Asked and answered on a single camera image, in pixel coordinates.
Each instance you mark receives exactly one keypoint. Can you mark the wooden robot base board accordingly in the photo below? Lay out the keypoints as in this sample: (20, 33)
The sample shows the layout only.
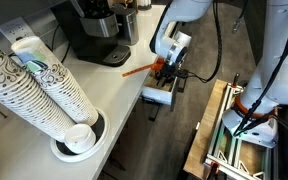
(204, 133)

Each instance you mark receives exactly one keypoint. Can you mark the white wall power outlet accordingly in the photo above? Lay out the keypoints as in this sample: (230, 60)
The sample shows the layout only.
(15, 29)

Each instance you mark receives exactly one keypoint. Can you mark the black coffee machine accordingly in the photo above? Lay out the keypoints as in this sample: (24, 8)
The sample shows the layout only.
(94, 36)

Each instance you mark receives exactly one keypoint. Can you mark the patterned paper cup stack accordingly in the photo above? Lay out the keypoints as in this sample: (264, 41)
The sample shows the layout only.
(14, 90)
(57, 83)

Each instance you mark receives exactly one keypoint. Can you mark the silver rectangular canister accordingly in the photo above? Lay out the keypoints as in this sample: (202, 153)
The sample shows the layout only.
(128, 25)

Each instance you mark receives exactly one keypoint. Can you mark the white cup lids stack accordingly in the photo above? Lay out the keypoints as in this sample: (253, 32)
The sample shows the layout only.
(80, 138)

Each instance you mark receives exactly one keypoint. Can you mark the red black bar clamp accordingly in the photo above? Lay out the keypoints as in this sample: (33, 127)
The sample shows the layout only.
(236, 80)

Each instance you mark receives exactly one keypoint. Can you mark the orange black bar clamp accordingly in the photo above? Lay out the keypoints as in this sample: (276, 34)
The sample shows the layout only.
(213, 170)

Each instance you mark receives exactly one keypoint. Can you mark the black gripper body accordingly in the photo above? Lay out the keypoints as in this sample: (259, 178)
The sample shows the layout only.
(168, 71)

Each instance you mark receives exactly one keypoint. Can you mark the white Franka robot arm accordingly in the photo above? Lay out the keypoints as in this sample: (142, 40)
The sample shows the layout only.
(277, 66)

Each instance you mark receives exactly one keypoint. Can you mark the white wooden cutlery drawer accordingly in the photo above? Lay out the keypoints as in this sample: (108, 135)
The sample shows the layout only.
(157, 95)

